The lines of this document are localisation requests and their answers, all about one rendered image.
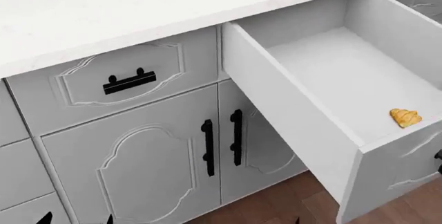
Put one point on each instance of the golden croissant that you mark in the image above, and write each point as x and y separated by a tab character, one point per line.
405	118

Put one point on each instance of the grey drawer front with moulding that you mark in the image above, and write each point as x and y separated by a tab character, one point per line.
41	99

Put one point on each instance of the wide grey cabinet door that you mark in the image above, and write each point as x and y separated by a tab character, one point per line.
145	172

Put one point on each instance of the white open drawer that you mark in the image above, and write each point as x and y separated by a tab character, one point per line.
304	120

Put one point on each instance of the narrow grey cabinet door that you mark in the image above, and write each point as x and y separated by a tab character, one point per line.
269	156

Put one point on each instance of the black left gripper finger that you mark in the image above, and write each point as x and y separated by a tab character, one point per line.
110	220
47	219

